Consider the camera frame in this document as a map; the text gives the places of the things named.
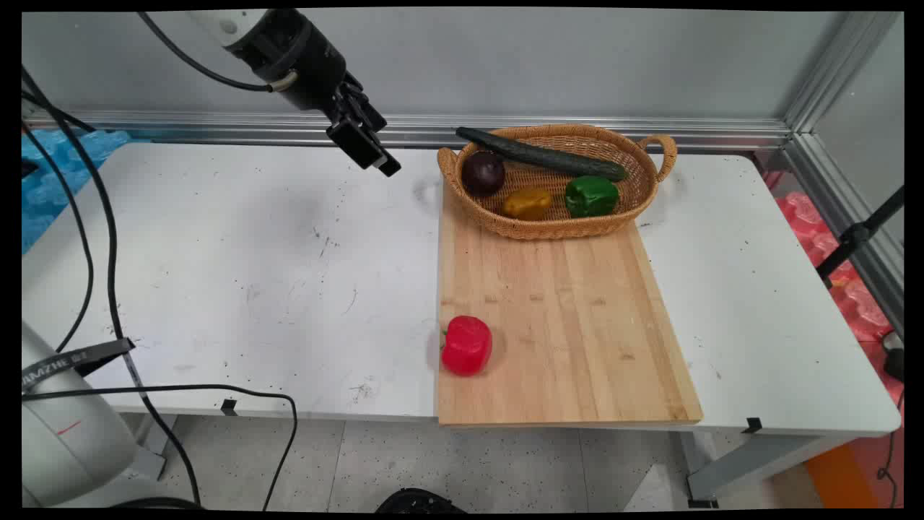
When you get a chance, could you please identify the light wooden cutting board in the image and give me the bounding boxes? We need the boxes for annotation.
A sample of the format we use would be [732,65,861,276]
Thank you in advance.
[436,181,705,427]

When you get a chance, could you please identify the green bell pepper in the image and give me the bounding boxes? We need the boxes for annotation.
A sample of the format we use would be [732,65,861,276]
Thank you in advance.
[564,175,620,219]

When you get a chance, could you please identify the yellow-brown potato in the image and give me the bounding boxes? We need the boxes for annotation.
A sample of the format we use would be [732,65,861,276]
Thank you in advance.
[502,188,553,222]

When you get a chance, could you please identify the black tripod stand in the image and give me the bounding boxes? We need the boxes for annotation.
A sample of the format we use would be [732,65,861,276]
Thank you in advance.
[816,186,905,290]

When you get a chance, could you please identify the red bell pepper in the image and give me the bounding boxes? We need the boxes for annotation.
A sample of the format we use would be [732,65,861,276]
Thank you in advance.
[440,315,494,377]

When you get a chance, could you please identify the blue bubble wrap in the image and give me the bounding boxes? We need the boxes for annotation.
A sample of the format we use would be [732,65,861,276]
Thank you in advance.
[22,130,132,255]

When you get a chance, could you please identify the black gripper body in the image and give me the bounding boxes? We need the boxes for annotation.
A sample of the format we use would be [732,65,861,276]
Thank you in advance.
[227,9,349,113]

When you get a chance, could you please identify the black strap with white print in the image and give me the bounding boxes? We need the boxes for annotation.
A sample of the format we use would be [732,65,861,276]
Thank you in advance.
[22,337,136,394]

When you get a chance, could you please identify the small black device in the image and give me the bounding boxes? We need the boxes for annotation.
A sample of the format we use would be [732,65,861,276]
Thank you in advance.
[882,331,905,384]

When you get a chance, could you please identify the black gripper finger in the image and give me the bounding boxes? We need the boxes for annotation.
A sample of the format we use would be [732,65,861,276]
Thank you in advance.
[325,108,385,172]
[339,72,402,178]

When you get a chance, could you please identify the aluminium frame rail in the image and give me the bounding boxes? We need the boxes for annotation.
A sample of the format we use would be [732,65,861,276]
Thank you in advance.
[781,131,905,337]
[22,108,795,154]

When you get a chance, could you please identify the thin black floor cable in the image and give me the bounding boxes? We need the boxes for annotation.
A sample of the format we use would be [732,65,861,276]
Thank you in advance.
[876,390,905,506]

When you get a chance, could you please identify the dark purple onion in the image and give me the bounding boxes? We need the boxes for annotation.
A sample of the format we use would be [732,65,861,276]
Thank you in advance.
[461,150,506,198]

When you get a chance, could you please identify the black round floor object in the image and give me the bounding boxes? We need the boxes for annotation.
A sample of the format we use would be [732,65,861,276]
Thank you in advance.
[375,487,467,514]

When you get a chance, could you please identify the pink bubble wrap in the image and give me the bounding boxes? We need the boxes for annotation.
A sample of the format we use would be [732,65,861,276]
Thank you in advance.
[775,189,905,407]

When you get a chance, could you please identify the woven wicker basket with handles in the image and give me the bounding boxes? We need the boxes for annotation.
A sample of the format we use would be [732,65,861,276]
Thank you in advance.
[437,124,678,241]

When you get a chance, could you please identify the dark green cucumber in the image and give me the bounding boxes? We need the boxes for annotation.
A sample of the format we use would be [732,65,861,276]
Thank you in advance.
[456,126,629,182]

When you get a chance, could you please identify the aluminium frame post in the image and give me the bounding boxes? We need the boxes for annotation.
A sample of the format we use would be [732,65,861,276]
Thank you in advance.
[783,11,903,137]

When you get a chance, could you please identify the long black cable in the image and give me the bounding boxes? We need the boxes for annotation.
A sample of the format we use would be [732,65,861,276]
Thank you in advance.
[22,66,203,506]
[22,119,96,355]
[22,383,299,511]

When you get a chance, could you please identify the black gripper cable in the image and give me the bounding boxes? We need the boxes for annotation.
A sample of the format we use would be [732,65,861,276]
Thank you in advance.
[136,10,279,93]

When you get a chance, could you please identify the grey table leg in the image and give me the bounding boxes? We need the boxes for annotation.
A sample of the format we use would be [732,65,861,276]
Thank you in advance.
[682,432,861,508]

